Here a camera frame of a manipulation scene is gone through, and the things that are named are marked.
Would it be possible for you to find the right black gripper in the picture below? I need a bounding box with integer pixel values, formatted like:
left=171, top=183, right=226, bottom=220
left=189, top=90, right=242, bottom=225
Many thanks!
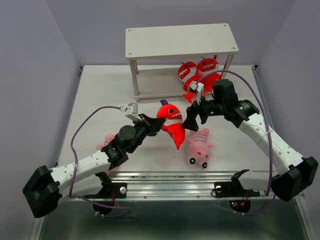
left=180, top=92, right=226, bottom=132

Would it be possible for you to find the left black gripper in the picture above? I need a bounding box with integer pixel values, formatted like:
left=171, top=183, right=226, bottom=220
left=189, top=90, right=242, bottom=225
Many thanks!
left=127, top=113, right=165, bottom=154

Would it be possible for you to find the red plush purple horn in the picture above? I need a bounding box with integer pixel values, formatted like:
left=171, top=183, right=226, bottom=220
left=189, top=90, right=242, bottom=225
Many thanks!
left=156, top=99, right=186, bottom=150

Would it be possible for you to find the pink striped plush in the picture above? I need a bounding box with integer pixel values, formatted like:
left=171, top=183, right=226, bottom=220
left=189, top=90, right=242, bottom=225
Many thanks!
left=187, top=128, right=214, bottom=169
left=96, top=132, right=116, bottom=176

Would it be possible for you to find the red shark plush white belly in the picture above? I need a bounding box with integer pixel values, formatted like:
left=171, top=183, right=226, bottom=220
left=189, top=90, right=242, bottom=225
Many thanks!
left=197, top=55, right=222, bottom=96

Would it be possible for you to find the red shark plush toy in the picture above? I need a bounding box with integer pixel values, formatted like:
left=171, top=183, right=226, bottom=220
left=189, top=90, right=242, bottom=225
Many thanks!
left=178, top=61, right=201, bottom=103

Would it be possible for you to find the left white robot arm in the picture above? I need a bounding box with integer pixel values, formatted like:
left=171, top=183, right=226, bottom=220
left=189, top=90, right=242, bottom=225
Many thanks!
left=22, top=113, right=166, bottom=218

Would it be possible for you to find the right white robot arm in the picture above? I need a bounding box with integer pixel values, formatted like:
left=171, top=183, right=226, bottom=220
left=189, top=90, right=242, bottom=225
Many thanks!
left=182, top=79, right=319, bottom=202

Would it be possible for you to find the white two-tier shelf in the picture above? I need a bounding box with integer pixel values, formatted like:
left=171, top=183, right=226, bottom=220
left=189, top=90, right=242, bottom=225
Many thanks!
left=125, top=23, right=239, bottom=102

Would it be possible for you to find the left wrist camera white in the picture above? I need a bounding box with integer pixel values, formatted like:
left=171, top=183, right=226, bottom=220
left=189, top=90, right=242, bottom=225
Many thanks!
left=120, top=102, right=142, bottom=122

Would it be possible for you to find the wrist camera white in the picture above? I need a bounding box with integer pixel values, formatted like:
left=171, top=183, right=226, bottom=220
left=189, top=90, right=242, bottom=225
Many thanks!
left=188, top=82, right=204, bottom=104
left=120, top=102, right=142, bottom=122

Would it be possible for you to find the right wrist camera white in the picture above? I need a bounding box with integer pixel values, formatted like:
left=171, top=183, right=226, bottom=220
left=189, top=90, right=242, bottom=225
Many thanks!
left=188, top=82, right=204, bottom=104

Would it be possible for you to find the aluminium rail frame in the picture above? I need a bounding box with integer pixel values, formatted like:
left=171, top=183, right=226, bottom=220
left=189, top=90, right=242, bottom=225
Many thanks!
left=29, top=64, right=316, bottom=240

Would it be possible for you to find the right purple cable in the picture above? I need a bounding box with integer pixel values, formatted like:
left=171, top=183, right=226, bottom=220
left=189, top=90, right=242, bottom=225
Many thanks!
left=194, top=70, right=276, bottom=217

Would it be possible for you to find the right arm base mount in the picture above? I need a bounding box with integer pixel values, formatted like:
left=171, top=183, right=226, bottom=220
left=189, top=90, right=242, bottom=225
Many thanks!
left=210, top=169, right=260, bottom=216

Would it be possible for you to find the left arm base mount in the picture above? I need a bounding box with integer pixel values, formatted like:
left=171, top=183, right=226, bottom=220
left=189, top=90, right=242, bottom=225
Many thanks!
left=82, top=172, right=131, bottom=218

